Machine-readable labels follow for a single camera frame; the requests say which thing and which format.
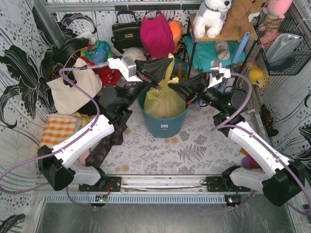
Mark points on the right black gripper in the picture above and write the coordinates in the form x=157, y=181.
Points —
x=202, y=85

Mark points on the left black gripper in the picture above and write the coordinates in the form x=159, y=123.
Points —
x=139, y=73

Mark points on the yellow trash bag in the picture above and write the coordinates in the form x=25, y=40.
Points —
x=164, y=102

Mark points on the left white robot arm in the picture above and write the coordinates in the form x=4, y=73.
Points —
x=112, y=111

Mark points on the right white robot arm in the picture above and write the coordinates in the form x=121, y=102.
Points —
x=281, y=178

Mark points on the rainbow striped bag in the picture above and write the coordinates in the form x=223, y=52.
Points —
x=180, y=68

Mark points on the teal trash bin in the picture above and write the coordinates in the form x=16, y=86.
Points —
x=161, y=127

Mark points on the cream tote bag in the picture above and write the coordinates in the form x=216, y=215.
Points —
x=68, y=99

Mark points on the white fluffy plush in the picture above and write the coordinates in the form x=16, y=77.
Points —
x=135, y=54

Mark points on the magenta knit hat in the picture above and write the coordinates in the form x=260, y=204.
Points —
x=157, y=37

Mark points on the teal folded cloth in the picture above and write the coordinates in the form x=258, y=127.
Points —
x=205, y=52

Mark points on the red cloth in basket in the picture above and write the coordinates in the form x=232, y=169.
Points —
x=107, y=75

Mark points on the black leather handbag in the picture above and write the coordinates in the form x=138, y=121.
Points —
x=126, y=35

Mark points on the orange plush toy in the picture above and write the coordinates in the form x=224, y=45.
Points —
x=176, y=31

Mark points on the grey patterned pouch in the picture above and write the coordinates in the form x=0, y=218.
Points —
x=222, y=50

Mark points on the colourful striped cloth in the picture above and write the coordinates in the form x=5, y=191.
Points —
x=97, y=53

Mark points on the beige chenille duster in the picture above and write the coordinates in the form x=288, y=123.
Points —
x=253, y=104

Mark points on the yellow plush duck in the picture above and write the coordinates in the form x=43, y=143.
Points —
x=255, y=74

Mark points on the white plush dog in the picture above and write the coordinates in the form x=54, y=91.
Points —
x=210, y=18

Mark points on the wooden shelf rack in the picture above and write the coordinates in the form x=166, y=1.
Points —
x=235, y=36

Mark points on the brown teddy bear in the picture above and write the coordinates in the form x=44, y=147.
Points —
x=241, y=15

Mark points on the purple orange sock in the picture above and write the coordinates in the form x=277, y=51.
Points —
x=248, y=161

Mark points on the black round hat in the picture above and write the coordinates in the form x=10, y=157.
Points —
x=62, y=54

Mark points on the silver foil pouch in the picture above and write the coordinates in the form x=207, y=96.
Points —
x=283, y=46

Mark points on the dark patterned necktie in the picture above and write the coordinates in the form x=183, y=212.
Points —
x=100, y=152

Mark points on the orange checked towel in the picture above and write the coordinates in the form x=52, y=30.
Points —
x=59, y=128

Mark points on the pink cloth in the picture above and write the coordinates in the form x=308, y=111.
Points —
x=83, y=156

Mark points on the pink plush toy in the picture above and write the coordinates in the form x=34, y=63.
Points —
x=274, y=14

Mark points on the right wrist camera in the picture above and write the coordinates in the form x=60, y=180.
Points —
x=217, y=73

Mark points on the black wire basket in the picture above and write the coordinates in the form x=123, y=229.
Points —
x=291, y=65

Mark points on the metal base rail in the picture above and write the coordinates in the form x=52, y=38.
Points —
x=152, y=189

